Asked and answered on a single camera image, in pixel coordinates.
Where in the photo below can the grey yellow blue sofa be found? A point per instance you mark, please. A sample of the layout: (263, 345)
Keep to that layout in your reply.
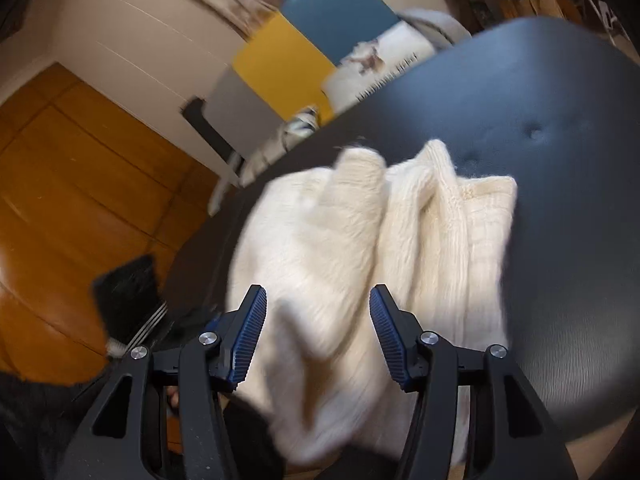
(325, 25)

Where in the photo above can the orange wooden wardrobe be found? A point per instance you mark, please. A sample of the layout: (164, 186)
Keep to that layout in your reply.
(75, 185)

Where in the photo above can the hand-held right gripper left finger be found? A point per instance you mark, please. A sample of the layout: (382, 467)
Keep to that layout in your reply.
(247, 340)

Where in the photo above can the paper tote bag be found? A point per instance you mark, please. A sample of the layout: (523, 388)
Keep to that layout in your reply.
(545, 0)

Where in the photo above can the black padded bench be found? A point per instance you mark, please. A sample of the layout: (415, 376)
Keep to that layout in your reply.
(550, 160)

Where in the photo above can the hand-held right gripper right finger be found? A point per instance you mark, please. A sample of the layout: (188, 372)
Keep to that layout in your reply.
(387, 335)

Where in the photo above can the triangle pattern pillow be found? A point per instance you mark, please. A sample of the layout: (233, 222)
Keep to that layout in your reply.
(280, 145)

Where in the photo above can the white knit sweater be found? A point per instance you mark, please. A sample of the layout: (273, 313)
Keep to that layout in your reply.
(350, 240)

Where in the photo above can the deer print pillow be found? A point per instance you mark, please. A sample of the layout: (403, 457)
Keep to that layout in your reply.
(380, 65)

